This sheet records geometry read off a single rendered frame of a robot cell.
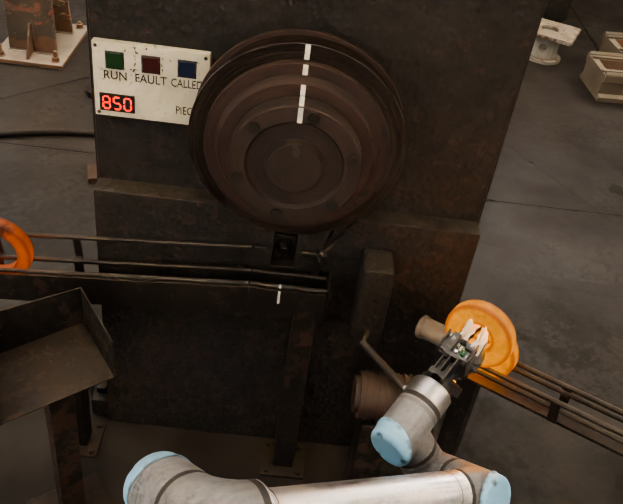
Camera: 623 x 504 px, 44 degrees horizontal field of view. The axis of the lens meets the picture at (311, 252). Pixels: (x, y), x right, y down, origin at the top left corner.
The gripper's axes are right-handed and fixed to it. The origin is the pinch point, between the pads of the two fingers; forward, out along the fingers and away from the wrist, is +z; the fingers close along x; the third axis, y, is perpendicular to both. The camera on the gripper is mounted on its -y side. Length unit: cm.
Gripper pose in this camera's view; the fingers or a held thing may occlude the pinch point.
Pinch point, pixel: (482, 327)
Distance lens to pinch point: 173.7
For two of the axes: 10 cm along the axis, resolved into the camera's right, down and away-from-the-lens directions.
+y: -0.5, -6.3, -7.7
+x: -7.9, -4.5, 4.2
